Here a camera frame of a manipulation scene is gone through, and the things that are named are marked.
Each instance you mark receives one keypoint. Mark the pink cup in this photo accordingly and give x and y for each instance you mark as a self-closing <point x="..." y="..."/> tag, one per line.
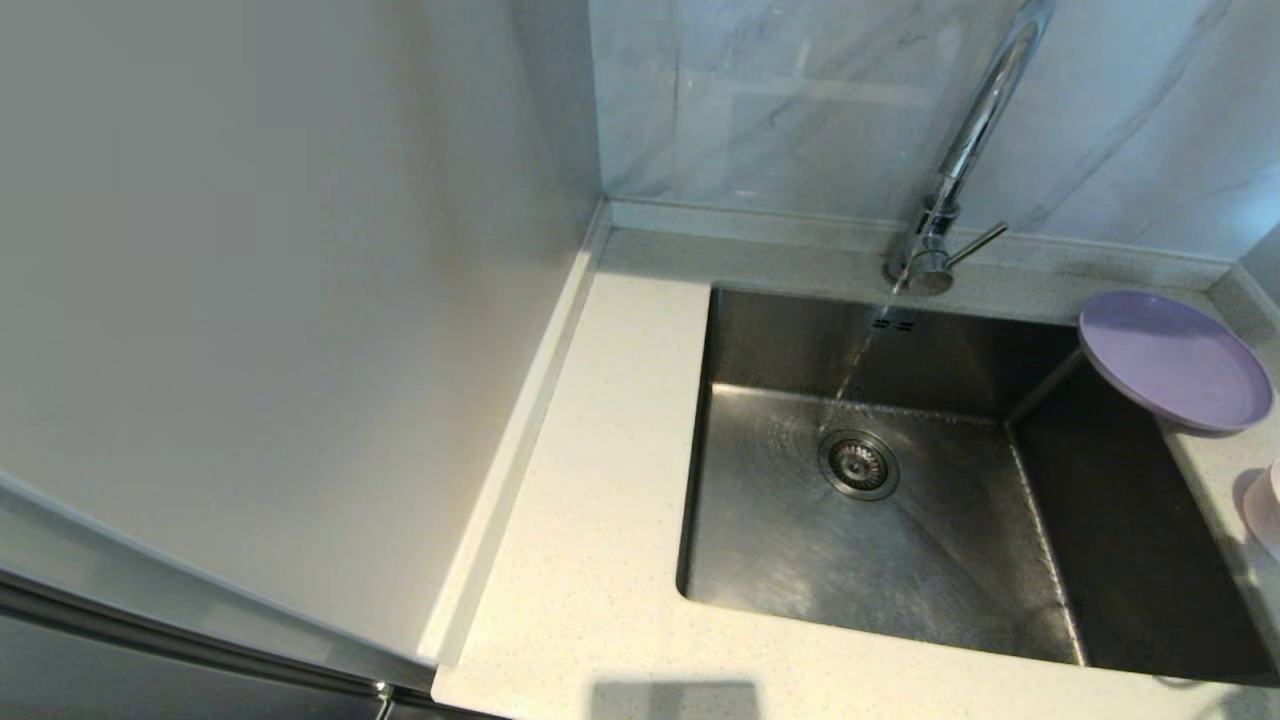
<point x="1266" y="510"/>

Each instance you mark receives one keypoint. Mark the stainless steel appliance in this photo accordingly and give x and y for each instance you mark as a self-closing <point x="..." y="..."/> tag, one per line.
<point x="100" y="660"/>

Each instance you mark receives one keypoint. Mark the purple round plate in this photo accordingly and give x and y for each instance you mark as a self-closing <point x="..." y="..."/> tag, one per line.
<point x="1170" y="365"/>

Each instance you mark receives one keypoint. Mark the metal sink drain strainer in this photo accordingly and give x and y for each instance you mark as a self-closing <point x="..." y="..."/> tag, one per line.
<point x="859" y="466"/>

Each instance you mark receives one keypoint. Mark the chrome kitchen faucet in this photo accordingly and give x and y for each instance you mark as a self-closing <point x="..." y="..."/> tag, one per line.
<point x="980" y="120"/>

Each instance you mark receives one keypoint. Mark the stainless steel sink basin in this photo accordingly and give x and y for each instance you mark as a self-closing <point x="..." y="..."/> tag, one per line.
<point x="900" y="570"/>

